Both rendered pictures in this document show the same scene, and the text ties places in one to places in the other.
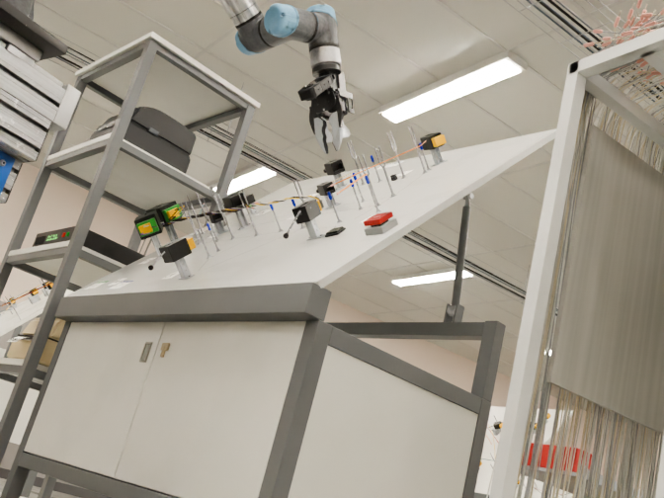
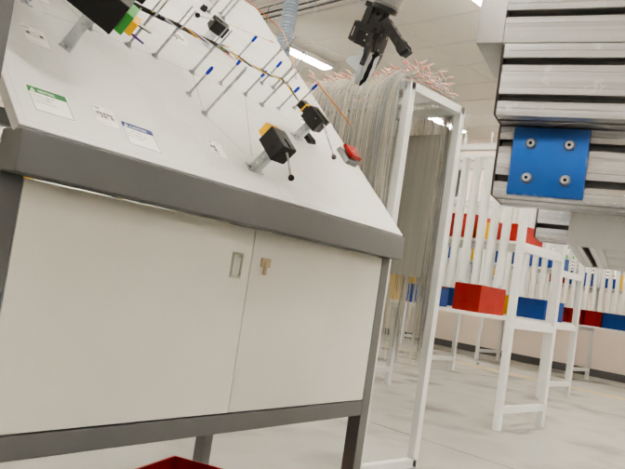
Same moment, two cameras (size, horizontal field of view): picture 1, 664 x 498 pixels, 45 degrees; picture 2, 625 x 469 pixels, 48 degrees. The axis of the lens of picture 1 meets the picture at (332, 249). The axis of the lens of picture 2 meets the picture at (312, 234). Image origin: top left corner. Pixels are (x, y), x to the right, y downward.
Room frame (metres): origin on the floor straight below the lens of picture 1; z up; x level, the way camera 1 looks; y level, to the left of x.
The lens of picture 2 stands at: (2.27, 1.84, 0.71)
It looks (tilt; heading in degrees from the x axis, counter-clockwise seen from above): 4 degrees up; 256
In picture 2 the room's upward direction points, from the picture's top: 9 degrees clockwise
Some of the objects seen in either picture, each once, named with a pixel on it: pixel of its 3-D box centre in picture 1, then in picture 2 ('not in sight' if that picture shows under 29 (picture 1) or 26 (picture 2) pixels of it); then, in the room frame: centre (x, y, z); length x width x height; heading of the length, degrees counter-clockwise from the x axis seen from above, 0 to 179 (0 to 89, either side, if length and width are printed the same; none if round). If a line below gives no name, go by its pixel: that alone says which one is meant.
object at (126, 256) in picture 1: (95, 256); not in sight; (2.78, 0.81, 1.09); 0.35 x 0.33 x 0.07; 39
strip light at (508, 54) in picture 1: (446, 91); not in sight; (4.68, -0.46, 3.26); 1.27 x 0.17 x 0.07; 31
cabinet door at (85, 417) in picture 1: (92, 391); (139, 314); (2.24, 0.53, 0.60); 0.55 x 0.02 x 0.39; 39
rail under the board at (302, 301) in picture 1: (165, 306); (263, 214); (2.01, 0.37, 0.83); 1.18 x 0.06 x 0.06; 39
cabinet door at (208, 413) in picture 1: (204, 406); (313, 325); (1.81, 0.18, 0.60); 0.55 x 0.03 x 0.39; 39
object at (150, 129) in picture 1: (143, 140); not in sight; (2.75, 0.78, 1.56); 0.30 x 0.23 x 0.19; 131
